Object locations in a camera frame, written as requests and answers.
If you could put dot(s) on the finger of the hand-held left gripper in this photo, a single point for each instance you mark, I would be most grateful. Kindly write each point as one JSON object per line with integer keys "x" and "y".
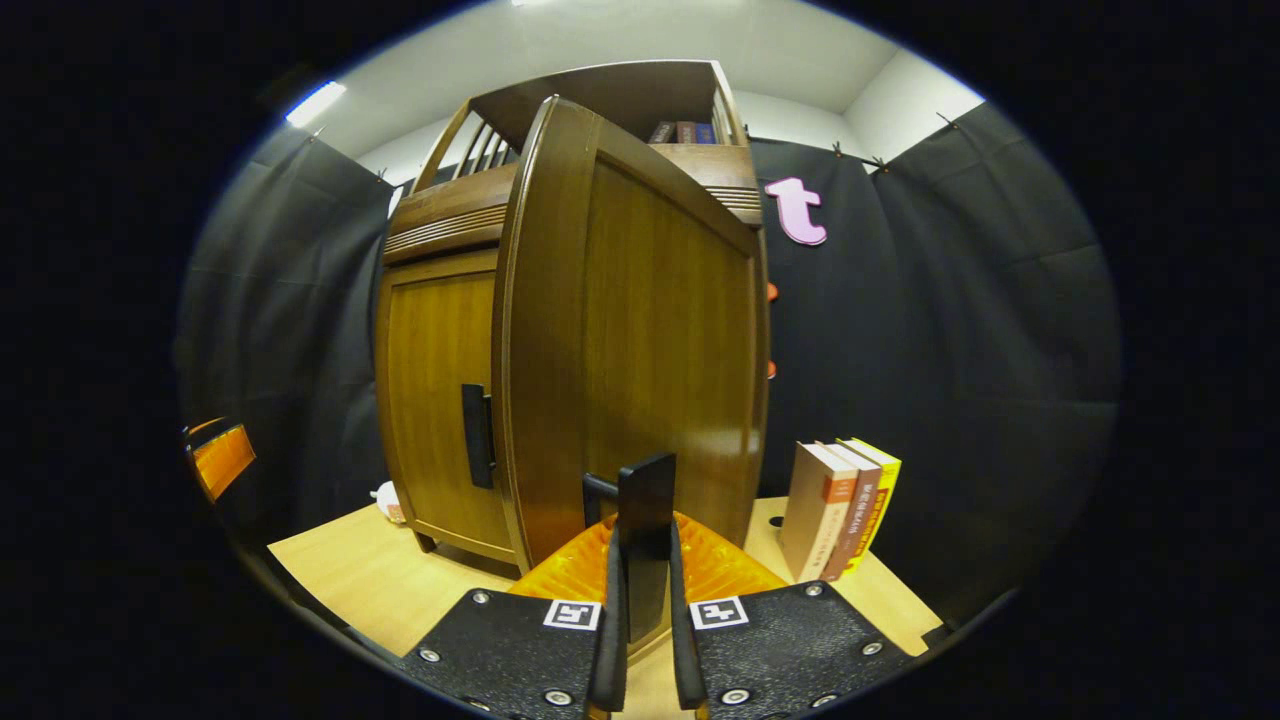
{"x": 222, "y": 460}

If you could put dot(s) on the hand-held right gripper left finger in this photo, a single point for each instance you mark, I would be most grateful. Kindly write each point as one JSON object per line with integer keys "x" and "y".
{"x": 610, "y": 650}

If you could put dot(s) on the dark brown book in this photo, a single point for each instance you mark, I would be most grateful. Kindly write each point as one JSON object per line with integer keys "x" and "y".
{"x": 662, "y": 132}

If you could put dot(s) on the wooden cabinet drawer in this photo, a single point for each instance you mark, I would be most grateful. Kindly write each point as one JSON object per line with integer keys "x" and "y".
{"x": 450, "y": 205}

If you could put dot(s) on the white and orange book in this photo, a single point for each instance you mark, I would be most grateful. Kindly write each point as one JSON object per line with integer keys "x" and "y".
{"x": 815, "y": 510}

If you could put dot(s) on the blue book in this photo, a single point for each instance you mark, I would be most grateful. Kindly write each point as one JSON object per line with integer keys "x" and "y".
{"x": 706, "y": 133}

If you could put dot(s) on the small ceiling light panel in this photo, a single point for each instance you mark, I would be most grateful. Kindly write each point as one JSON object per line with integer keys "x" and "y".
{"x": 315, "y": 103}

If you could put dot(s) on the maroon book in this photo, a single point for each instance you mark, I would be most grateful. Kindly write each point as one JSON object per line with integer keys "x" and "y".
{"x": 686, "y": 132}

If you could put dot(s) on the small white figurine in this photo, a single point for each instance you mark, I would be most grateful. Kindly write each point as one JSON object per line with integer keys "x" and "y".
{"x": 390, "y": 503}

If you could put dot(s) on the black backdrop cloth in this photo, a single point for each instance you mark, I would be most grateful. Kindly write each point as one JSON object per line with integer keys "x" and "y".
{"x": 950, "y": 350}

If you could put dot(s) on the yellow book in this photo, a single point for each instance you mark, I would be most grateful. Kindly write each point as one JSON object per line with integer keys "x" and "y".
{"x": 885, "y": 490}

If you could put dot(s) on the wooden shoe cabinet door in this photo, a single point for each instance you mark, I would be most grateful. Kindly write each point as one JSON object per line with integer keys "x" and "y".
{"x": 650, "y": 350}
{"x": 430, "y": 350}

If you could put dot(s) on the wooden double-door shoe cabinet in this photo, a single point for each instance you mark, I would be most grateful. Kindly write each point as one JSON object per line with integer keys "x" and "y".
{"x": 620, "y": 90}

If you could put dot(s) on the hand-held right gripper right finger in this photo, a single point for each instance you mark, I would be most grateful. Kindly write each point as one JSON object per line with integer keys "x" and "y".
{"x": 685, "y": 650}

